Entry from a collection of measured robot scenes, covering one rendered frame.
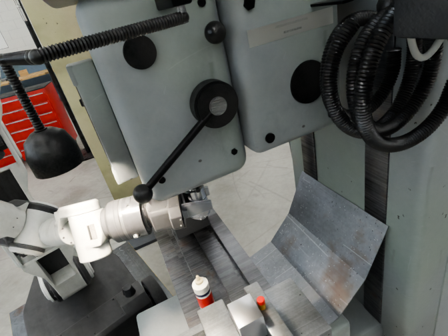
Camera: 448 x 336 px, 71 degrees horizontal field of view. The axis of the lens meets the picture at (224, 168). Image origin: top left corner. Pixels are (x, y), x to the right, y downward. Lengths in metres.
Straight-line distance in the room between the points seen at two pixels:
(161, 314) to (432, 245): 0.72
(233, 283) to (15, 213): 0.57
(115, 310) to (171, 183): 1.00
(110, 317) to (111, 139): 1.00
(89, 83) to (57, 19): 1.75
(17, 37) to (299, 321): 9.36
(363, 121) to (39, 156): 0.43
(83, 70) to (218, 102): 0.21
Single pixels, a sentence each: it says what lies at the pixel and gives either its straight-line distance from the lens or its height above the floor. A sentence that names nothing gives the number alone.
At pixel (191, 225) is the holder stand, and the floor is 0.95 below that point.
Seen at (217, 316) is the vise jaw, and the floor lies 1.03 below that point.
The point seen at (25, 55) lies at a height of 1.58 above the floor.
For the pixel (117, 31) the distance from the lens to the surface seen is 0.36.
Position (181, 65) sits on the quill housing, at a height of 1.52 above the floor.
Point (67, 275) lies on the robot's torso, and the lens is 1.48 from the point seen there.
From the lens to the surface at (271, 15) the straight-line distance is 0.50.
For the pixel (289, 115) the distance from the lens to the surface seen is 0.54.
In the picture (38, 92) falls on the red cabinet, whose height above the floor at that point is 0.96.
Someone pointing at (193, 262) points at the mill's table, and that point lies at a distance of 1.00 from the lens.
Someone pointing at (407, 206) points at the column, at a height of 1.15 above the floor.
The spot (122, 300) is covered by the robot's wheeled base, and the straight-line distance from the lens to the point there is 1.44.
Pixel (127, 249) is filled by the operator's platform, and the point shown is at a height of 0.40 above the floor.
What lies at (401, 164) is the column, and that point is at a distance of 0.69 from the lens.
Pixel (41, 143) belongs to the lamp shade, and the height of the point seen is 1.47.
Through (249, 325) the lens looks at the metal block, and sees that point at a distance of 0.66.
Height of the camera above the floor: 1.59
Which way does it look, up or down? 29 degrees down
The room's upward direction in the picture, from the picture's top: 14 degrees counter-clockwise
